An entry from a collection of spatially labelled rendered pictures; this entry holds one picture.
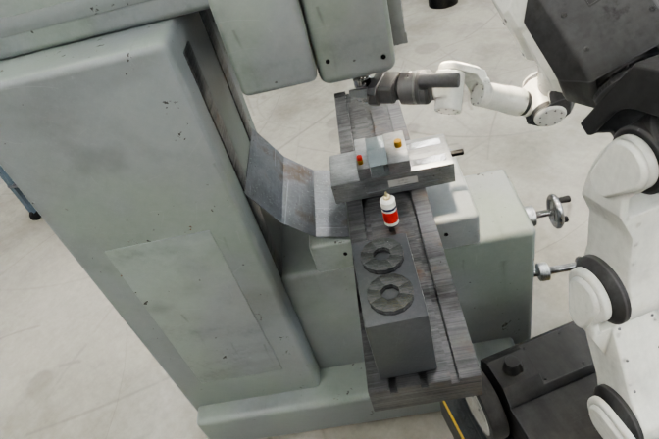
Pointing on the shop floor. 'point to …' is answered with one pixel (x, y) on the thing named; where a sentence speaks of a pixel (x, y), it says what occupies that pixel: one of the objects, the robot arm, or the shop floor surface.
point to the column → (160, 200)
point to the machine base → (314, 405)
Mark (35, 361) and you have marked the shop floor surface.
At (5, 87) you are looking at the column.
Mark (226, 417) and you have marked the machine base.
